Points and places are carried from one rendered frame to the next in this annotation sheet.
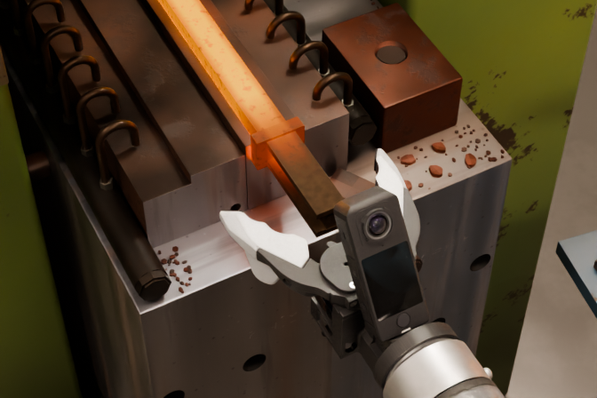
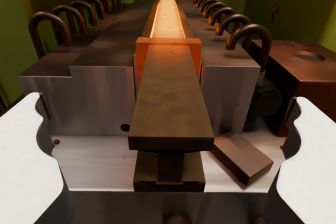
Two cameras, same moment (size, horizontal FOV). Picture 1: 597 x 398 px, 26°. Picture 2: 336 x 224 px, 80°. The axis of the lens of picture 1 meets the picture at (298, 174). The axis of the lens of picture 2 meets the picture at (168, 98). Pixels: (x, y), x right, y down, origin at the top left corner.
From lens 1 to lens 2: 98 cm
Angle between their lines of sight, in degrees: 26
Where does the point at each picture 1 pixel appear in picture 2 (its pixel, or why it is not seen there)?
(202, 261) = (63, 162)
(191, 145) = (99, 52)
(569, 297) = not seen: outside the picture
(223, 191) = (110, 103)
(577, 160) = not seen: hidden behind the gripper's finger
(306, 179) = (163, 81)
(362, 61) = (280, 54)
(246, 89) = (168, 27)
